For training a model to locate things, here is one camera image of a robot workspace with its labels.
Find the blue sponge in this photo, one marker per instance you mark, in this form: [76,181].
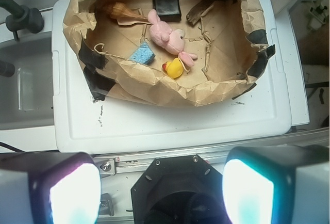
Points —
[143,54]

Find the pink plush bunny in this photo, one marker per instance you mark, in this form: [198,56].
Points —
[171,40]

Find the white plastic bin lid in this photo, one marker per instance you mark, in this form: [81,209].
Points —
[120,126]

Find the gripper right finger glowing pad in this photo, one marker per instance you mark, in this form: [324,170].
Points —
[277,184]

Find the black square cushion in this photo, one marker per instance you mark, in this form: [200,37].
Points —
[168,10]

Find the metal corner bracket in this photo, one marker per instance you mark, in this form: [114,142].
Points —
[108,168]

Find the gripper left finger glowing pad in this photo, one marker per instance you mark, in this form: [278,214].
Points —
[49,187]

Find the yellow rubber duck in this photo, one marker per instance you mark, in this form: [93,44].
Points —
[174,69]

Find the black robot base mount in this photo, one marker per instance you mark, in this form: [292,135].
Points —
[184,189]

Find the clear plastic container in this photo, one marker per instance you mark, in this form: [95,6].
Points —
[27,96]

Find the brown spiral seashell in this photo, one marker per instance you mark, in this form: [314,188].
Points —
[123,14]

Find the crumpled brown paper bag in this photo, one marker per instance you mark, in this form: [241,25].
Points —
[229,39]

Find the dark wood piece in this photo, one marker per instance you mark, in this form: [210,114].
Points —
[194,14]

